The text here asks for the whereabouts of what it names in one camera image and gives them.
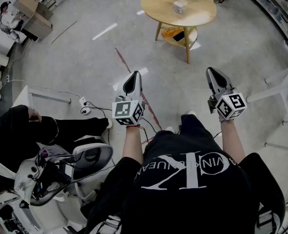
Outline black cable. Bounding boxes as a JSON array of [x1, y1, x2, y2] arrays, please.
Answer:
[[84, 101, 159, 143]]

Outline grey backpack with gear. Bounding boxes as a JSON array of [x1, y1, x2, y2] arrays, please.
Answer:
[[13, 144, 74, 207]]

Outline storage shelf rack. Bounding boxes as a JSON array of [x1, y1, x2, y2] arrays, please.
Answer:
[[243, 0, 288, 61]]

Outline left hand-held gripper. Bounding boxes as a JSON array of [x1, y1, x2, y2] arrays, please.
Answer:
[[112, 71, 146, 127]]

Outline white power strip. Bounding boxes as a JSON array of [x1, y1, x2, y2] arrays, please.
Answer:
[[79, 96, 92, 116]]

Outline white cable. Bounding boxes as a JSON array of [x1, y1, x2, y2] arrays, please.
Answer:
[[6, 78, 83, 99]]

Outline white desk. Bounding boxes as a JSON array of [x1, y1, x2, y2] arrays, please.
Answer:
[[11, 85, 72, 108]]

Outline person's right forearm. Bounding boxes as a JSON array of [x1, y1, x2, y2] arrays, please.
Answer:
[[219, 118, 247, 165]]

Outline person's left forearm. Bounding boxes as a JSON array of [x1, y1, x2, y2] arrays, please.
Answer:
[[121, 125, 145, 167]]

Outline person's black printed t-shirt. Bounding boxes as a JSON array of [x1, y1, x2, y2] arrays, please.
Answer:
[[84, 130, 286, 234]]

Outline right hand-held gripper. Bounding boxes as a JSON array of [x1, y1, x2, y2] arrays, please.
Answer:
[[206, 67, 247, 122]]

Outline thin long stick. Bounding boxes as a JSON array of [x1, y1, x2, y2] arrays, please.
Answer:
[[50, 20, 78, 45]]

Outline white desk frame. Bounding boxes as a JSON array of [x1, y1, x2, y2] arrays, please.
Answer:
[[246, 61, 288, 153]]

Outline small white cube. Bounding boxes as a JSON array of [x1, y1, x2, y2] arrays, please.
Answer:
[[172, 0, 185, 15]]

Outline white mesh office chair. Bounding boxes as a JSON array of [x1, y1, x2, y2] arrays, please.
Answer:
[[55, 142, 114, 226]]

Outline orange snack packet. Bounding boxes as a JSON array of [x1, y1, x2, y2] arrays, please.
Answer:
[[161, 26, 184, 39]]

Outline round wooden table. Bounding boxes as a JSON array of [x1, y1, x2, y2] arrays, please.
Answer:
[[141, 0, 218, 65]]

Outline black phone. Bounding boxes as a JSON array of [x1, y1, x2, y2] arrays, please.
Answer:
[[171, 31, 186, 43]]

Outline person's black trousers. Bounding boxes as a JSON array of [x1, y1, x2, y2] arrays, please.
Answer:
[[158, 114, 215, 141]]

